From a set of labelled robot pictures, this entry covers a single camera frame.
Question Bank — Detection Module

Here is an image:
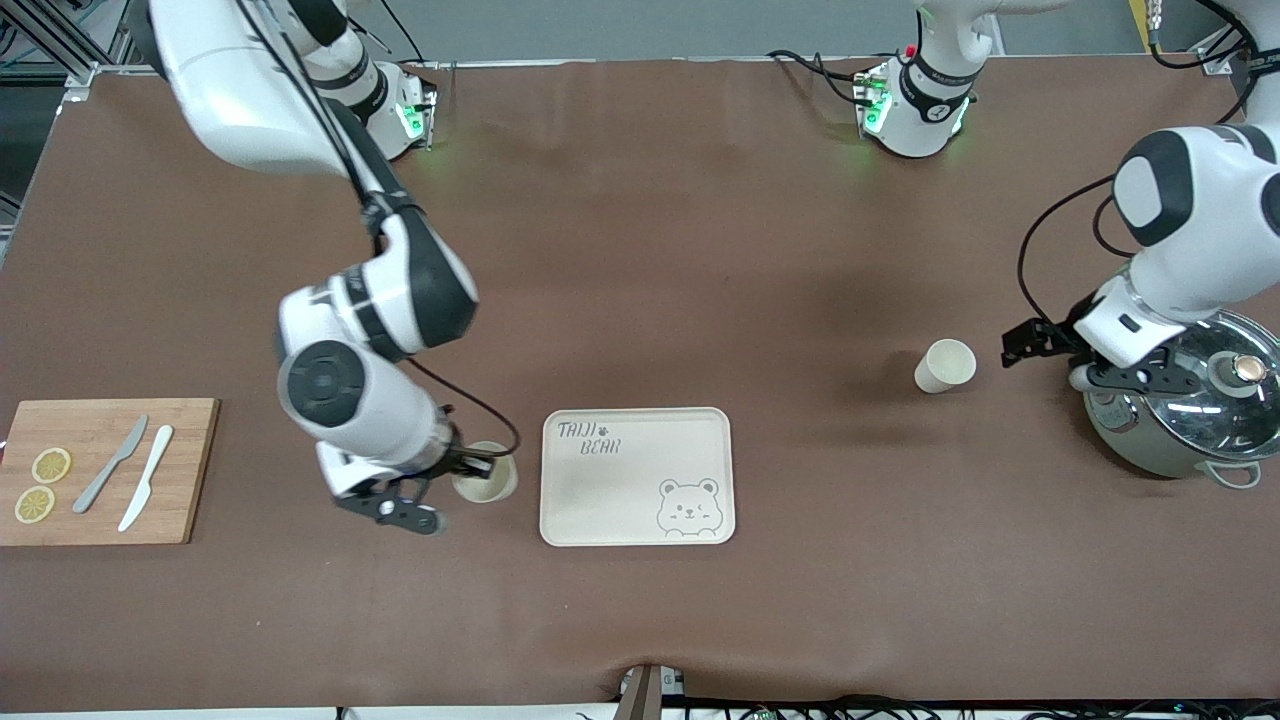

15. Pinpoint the grey plastic knife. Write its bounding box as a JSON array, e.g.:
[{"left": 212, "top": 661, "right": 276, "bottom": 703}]
[{"left": 72, "top": 415, "right": 150, "bottom": 515}]

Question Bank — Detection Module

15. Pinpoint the white plastic knife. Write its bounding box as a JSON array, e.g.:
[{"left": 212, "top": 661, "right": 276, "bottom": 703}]
[{"left": 117, "top": 425, "right": 175, "bottom": 533}]

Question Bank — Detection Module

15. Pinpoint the black base cable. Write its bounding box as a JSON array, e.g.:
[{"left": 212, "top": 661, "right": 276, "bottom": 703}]
[
  {"left": 767, "top": 48, "right": 871, "bottom": 106},
  {"left": 345, "top": 10, "right": 433, "bottom": 69}
]

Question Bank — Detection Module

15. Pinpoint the metal table edge bracket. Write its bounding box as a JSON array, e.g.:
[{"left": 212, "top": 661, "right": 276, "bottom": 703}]
[{"left": 615, "top": 663, "right": 688, "bottom": 720}]

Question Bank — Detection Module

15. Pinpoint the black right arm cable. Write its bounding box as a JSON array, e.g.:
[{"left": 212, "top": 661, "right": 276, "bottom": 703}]
[{"left": 235, "top": 0, "right": 523, "bottom": 461}]

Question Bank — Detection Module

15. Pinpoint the glass pot lid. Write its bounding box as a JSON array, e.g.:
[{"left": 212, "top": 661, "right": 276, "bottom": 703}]
[{"left": 1135, "top": 310, "right": 1280, "bottom": 463}]

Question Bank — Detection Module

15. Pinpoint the bamboo cutting board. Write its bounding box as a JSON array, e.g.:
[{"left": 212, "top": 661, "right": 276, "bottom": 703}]
[{"left": 0, "top": 397, "right": 221, "bottom": 547}]

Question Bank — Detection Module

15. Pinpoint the grey-green electric cooking pot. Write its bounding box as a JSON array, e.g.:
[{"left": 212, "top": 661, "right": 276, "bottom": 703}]
[{"left": 1083, "top": 310, "right": 1280, "bottom": 491}]

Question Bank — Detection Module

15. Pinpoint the aluminium frame profile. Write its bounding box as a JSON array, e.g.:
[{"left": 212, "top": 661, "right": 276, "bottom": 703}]
[
  {"left": 0, "top": 0, "right": 136, "bottom": 101},
  {"left": 1195, "top": 40, "right": 1261, "bottom": 79}
]

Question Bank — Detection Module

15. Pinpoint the white plastic cup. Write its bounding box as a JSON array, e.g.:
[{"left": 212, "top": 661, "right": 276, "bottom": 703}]
[
  {"left": 914, "top": 338, "right": 978, "bottom": 395},
  {"left": 452, "top": 441, "right": 520, "bottom": 504}
]

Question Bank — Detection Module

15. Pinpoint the cream bear print tray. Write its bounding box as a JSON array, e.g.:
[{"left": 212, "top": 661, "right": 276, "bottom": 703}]
[{"left": 539, "top": 406, "right": 737, "bottom": 548}]

